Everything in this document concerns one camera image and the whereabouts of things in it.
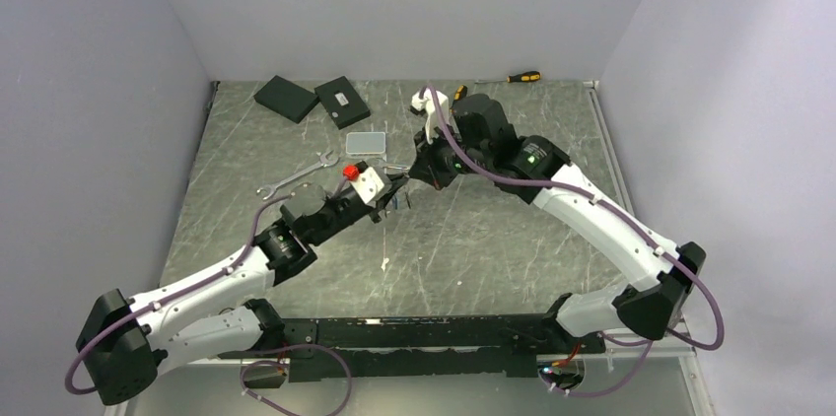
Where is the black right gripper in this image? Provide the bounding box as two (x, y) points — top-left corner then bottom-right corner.
(409, 117), (493, 189)

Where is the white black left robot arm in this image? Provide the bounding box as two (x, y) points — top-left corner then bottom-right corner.
(64, 167), (408, 406)

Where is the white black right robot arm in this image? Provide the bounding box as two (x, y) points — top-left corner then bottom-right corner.
(409, 88), (706, 352)

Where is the silver left wrench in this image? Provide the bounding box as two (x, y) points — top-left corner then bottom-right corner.
(255, 150), (340, 201)

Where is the black yellow screwdriver near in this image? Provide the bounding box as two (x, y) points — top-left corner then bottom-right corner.
(453, 85), (468, 102)

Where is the black yellow screwdriver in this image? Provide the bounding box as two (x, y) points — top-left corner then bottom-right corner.
(476, 71), (541, 84)
(453, 85), (468, 102)

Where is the black box with label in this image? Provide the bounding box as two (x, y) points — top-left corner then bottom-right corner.
(314, 76), (371, 130)

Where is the black yellow screwdriver far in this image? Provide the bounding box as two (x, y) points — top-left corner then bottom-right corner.
(476, 71), (541, 84)

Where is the black flat box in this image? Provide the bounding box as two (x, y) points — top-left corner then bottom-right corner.
(253, 76), (319, 124)

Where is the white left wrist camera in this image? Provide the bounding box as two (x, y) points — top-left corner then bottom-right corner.
(349, 167), (391, 206)

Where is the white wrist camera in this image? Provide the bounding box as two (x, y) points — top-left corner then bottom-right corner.
(349, 167), (391, 206)
(410, 87), (451, 144)

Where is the white network switch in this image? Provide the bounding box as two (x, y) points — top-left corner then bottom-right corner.
(345, 131), (386, 158)

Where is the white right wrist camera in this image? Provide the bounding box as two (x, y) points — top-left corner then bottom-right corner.
(410, 87), (451, 144)

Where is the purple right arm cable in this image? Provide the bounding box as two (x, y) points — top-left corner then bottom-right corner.
(424, 85), (727, 352)

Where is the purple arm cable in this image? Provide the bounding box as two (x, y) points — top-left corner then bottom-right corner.
(424, 85), (727, 352)
(63, 177), (351, 396)

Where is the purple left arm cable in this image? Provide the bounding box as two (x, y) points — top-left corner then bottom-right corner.
(63, 177), (351, 396)

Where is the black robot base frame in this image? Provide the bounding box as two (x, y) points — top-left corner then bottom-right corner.
(222, 313), (605, 382)

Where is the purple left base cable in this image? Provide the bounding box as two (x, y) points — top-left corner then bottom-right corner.
(239, 342), (354, 416)

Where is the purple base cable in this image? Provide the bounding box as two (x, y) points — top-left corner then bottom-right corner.
(540, 331), (655, 400)
(239, 342), (354, 416)

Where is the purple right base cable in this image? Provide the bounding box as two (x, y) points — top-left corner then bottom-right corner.
(540, 331), (655, 400)

